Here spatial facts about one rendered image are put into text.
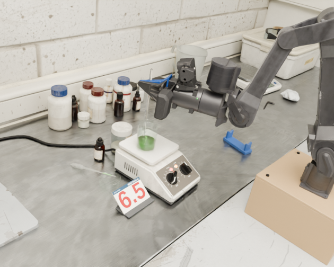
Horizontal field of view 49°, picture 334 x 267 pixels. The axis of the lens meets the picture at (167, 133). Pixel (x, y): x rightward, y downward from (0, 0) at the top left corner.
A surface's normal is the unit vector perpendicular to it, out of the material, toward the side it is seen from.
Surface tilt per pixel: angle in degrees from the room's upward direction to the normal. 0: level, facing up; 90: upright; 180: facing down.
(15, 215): 0
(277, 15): 90
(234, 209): 0
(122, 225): 0
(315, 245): 90
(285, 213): 90
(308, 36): 102
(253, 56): 93
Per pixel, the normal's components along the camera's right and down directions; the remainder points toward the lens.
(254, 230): 0.13, -0.85
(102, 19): 0.73, 0.43
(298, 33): -0.70, 0.47
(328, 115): -0.29, 0.42
